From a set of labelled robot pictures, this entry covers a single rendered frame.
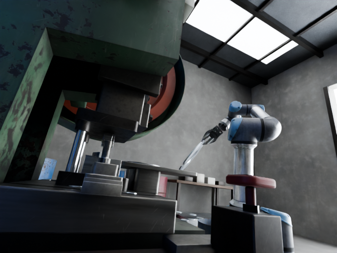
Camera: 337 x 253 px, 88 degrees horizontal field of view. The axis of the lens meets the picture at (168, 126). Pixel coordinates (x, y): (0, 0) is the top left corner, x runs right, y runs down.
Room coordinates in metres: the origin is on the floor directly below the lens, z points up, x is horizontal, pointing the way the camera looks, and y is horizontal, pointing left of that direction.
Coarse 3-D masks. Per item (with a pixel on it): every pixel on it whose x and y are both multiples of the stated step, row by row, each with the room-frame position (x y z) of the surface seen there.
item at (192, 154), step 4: (200, 144) 1.10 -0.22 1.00; (196, 148) 1.08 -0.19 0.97; (200, 148) 1.26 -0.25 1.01; (192, 152) 1.08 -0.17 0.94; (196, 152) 1.25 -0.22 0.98; (188, 156) 1.08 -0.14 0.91; (192, 156) 1.25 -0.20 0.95; (188, 160) 1.22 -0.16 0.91; (184, 164) 1.14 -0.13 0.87; (188, 164) 1.34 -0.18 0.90; (180, 168) 1.14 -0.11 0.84; (184, 168) 1.31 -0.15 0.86
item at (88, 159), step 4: (88, 156) 0.44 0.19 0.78; (92, 156) 0.45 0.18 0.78; (84, 160) 0.44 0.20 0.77; (88, 160) 0.44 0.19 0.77; (92, 160) 0.45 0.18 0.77; (96, 160) 0.45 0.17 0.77; (112, 160) 0.47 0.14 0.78; (116, 160) 0.47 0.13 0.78; (120, 160) 0.47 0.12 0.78; (84, 164) 0.44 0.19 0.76; (88, 164) 0.45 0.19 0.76; (92, 164) 0.45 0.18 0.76; (116, 164) 0.47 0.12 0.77; (120, 164) 0.48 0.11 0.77; (84, 168) 0.44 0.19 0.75; (88, 168) 0.45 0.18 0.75; (84, 172) 0.44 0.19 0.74; (88, 172) 0.45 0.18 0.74; (116, 176) 0.47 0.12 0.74
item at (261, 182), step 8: (232, 176) 0.30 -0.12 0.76; (240, 176) 0.29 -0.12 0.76; (248, 176) 0.28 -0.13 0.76; (256, 176) 0.28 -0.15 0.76; (232, 184) 0.32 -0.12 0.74; (240, 184) 0.29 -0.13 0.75; (248, 184) 0.28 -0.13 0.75; (256, 184) 0.28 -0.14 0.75; (264, 184) 0.28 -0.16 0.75; (272, 184) 0.29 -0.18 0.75; (248, 192) 0.31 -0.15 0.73; (248, 200) 0.31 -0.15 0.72
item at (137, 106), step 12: (108, 84) 0.45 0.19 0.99; (108, 96) 0.45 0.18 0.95; (120, 96) 0.46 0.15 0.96; (132, 96) 0.47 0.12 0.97; (144, 96) 0.49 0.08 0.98; (96, 108) 0.44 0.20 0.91; (108, 108) 0.45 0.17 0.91; (120, 108) 0.46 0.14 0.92; (132, 108) 0.48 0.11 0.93; (144, 108) 0.52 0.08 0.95; (144, 120) 0.52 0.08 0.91
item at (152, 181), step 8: (128, 168) 0.58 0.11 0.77; (136, 168) 0.52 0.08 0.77; (144, 168) 0.51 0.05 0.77; (152, 168) 0.52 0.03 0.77; (160, 168) 0.53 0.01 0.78; (168, 168) 0.54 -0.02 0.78; (128, 176) 0.60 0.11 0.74; (136, 176) 0.52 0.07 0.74; (144, 176) 0.53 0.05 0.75; (152, 176) 0.54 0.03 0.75; (192, 176) 0.61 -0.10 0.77; (128, 184) 0.58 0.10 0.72; (136, 184) 0.52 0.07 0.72; (144, 184) 0.53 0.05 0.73; (152, 184) 0.54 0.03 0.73; (152, 192) 0.54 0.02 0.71
